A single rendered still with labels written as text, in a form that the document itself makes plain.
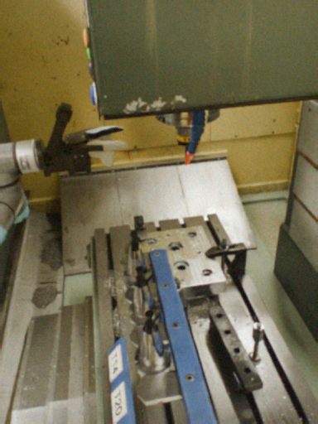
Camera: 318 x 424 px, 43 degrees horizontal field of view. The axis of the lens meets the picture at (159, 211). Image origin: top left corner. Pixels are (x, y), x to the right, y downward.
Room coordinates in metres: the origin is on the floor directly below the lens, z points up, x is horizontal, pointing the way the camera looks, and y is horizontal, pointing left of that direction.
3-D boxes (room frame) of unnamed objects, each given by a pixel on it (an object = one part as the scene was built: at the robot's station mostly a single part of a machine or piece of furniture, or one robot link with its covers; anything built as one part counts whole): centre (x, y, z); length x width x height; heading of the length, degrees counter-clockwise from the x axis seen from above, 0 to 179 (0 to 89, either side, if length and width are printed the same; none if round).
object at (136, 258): (0.67, 0.06, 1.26); 0.04 x 0.04 x 0.07
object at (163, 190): (1.59, 0.02, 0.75); 0.89 x 0.67 x 0.26; 98
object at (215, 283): (1.01, -0.05, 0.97); 0.29 x 0.23 x 0.05; 8
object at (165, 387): (0.40, 0.02, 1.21); 0.07 x 0.05 x 0.01; 98
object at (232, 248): (1.02, -0.20, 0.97); 0.13 x 0.03 x 0.15; 98
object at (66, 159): (0.89, 0.22, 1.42); 0.12 x 0.08 x 0.09; 98
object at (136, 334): (0.51, 0.03, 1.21); 0.07 x 0.05 x 0.01; 98
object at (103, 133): (0.95, 0.13, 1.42); 0.09 x 0.03 x 0.06; 123
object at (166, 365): (0.45, 0.03, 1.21); 0.06 x 0.06 x 0.03
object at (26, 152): (0.88, 0.30, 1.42); 0.08 x 0.05 x 0.08; 8
